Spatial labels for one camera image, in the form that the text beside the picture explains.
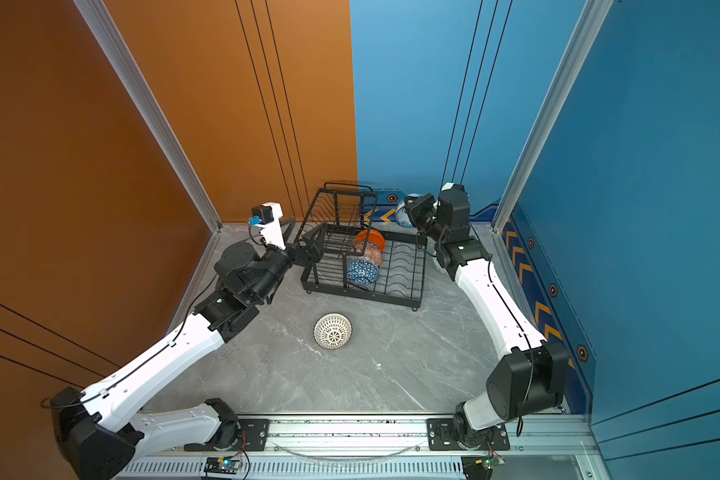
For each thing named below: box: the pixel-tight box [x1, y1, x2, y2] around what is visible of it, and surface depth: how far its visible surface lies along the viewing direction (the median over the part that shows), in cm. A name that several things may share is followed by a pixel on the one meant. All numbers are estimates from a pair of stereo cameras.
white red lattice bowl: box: [313, 312, 353, 351], surface depth 91 cm
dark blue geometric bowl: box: [346, 258, 379, 285], surface depth 104 cm
